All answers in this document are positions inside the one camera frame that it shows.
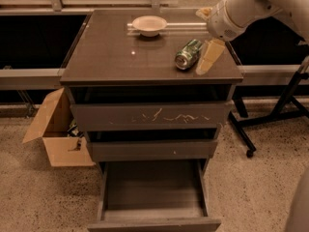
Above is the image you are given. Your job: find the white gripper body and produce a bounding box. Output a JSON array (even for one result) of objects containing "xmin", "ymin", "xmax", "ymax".
[{"xmin": 207, "ymin": 0, "xmax": 245, "ymax": 42}]

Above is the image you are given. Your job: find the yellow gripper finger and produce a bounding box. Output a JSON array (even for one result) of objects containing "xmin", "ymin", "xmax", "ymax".
[
  {"xmin": 196, "ymin": 39, "xmax": 225, "ymax": 75},
  {"xmin": 195, "ymin": 7, "xmax": 212, "ymax": 20}
]

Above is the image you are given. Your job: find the green soda can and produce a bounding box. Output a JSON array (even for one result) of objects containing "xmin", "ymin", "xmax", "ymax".
[{"xmin": 175, "ymin": 40, "xmax": 203, "ymax": 71}]

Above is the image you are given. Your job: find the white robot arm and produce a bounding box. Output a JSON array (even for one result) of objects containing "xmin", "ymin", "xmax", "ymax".
[{"xmin": 196, "ymin": 0, "xmax": 309, "ymax": 232}]

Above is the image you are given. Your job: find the dark grey drawer cabinet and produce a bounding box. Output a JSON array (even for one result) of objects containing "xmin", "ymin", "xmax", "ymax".
[{"xmin": 59, "ymin": 8, "xmax": 244, "ymax": 232}]

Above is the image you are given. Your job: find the top grey drawer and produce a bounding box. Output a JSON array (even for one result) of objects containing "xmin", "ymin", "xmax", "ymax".
[{"xmin": 70, "ymin": 101, "xmax": 232, "ymax": 131}]

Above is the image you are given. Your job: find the middle grey drawer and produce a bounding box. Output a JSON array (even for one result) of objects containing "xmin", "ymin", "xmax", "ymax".
[{"xmin": 87, "ymin": 140, "xmax": 217, "ymax": 161}]

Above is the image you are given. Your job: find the open bottom grey drawer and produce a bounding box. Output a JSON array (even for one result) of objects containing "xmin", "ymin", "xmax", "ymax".
[{"xmin": 88, "ymin": 159, "xmax": 221, "ymax": 232}]

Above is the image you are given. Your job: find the white bowl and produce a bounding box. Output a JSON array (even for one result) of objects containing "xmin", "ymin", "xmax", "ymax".
[{"xmin": 132, "ymin": 15, "xmax": 167, "ymax": 37}]

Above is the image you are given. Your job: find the black rolling stand base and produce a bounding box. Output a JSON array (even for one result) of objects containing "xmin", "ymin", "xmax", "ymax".
[{"xmin": 228, "ymin": 58, "xmax": 309, "ymax": 159}]

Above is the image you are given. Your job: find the open cardboard box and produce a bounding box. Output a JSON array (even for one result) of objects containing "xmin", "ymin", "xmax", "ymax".
[{"xmin": 23, "ymin": 88, "xmax": 94, "ymax": 167}]

